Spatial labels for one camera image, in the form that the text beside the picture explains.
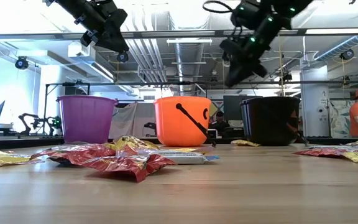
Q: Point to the black neighbouring robot arm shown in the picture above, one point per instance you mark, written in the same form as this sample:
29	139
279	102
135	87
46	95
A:
56	124
26	115

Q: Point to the white blue Hershey's bar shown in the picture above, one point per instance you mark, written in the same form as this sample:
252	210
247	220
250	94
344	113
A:
182	158

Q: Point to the white column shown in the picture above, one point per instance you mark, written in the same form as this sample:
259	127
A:
314	102

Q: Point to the white ceiling unit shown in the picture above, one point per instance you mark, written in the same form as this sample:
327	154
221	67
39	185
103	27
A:
73	51

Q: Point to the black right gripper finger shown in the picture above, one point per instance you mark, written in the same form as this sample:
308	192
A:
238	76

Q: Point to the black metal rig frame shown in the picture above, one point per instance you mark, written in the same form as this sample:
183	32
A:
17	143

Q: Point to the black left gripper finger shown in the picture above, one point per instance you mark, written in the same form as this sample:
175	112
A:
117	42

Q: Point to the black round ceiling device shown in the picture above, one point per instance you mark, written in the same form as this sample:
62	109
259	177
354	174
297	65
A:
21	63
346	54
123	57

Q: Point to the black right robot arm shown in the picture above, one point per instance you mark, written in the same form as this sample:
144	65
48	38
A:
278	9

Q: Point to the red Skittles packet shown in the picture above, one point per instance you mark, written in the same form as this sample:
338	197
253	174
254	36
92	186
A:
79	152
328	152
129	166

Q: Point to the grey corrugated ceiling duct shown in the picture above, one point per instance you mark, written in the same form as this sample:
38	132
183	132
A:
337	48

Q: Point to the purple plastic bucket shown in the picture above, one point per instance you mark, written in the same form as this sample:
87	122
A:
85	121

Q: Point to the orange pumpkin face bucket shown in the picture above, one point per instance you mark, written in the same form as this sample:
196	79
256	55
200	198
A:
172	124

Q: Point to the black monitor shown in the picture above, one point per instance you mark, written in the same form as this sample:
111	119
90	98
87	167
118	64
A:
232	107

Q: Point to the black pumpkin face bucket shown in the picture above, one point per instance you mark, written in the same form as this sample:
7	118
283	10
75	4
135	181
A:
266	121

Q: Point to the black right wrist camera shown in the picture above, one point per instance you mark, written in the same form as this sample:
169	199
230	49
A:
232	49

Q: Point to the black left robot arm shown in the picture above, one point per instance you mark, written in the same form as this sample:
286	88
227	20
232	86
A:
73	7

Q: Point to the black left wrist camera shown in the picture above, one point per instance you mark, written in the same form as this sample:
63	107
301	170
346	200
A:
87	39

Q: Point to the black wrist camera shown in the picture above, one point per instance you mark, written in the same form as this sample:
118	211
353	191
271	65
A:
87	39
232	49

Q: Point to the white ceiling light strip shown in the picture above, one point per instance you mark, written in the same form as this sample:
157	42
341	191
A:
188	41

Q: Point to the leaf pattern wall panel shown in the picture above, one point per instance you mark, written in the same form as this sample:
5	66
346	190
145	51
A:
339	118

